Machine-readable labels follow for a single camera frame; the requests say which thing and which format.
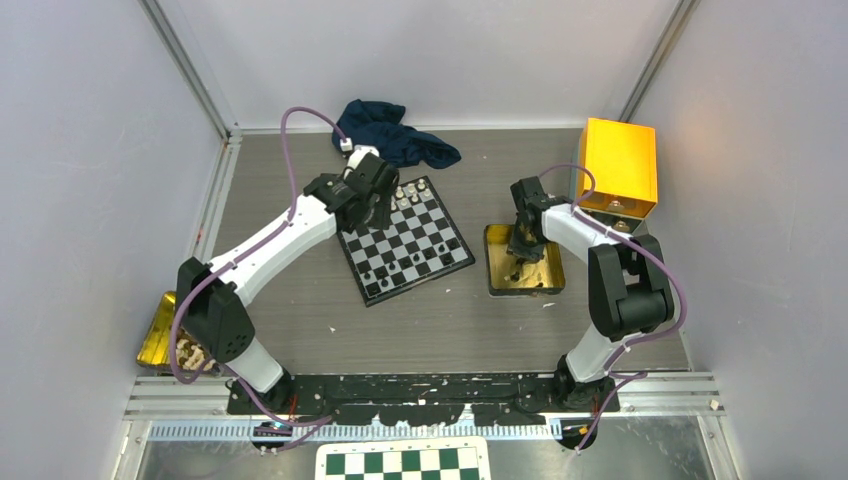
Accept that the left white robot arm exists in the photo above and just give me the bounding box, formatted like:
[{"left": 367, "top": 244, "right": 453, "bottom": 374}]
[{"left": 172, "top": 152, "right": 399, "bottom": 413}]

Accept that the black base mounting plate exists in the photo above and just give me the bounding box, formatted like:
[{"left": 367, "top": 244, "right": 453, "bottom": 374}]
[{"left": 227, "top": 371, "right": 619, "bottom": 427}]

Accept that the black white chess board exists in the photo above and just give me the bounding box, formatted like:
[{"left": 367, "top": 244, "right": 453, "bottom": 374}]
[{"left": 337, "top": 176, "right": 475, "bottom": 307}]

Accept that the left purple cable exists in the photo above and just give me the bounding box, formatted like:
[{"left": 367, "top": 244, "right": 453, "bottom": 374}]
[{"left": 167, "top": 105, "right": 352, "bottom": 452}]

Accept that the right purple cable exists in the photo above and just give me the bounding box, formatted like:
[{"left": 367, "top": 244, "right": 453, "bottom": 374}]
[{"left": 537, "top": 162, "right": 689, "bottom": 452}]

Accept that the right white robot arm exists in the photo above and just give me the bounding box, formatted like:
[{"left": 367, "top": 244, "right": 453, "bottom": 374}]
[{"left": 507, "top": 177, "right": 675, "bottom": 411}]

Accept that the gold tin with black pieces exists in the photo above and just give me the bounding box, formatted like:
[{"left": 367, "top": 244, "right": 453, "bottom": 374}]
[{"left": 484, "top": 224, "right": 566, "bottom": 298}]

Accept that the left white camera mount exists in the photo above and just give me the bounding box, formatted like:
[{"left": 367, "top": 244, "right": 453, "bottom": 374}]
[{"left": 340, "top": 137, "right": 379, "bottom": 178}]

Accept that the purple cable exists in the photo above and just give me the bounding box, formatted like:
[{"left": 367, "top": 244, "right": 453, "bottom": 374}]
[
  {"left": 167, "top": 105, "right": 352, "bottom": 452},
  {"left": 537, "top": 162, "right": 689, "bottom": 452}
]

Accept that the orange drawer box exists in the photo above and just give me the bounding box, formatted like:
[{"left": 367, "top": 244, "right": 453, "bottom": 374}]
[{"left": 572, "top": 118, "right": 659, "bottom": 234}]

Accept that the dark blue cloth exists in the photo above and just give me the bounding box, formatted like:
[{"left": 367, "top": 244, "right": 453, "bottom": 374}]
[{"left": 336, "top": 99, "right": 462, "bottom": 169}]

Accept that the green white checker board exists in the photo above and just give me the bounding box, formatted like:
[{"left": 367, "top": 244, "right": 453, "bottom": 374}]
[{"left": 314, "top": 436, "right": 492, "bottom": 480}]

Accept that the gold tin with white pieces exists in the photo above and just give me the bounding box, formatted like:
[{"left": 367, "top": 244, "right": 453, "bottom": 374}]
[{"left": 136, "top": 291, "right": 221, "bottom": 376}]

